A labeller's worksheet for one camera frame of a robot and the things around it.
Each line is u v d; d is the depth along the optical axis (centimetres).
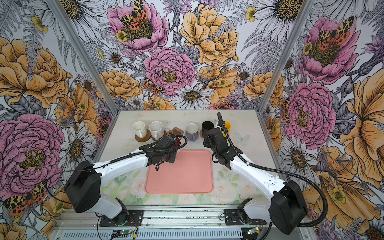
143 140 105
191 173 90
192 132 101
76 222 74
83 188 43
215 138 60
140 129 97
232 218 73
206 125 102
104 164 48
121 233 71
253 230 72
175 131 108
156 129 104
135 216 74
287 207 40
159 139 102
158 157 63
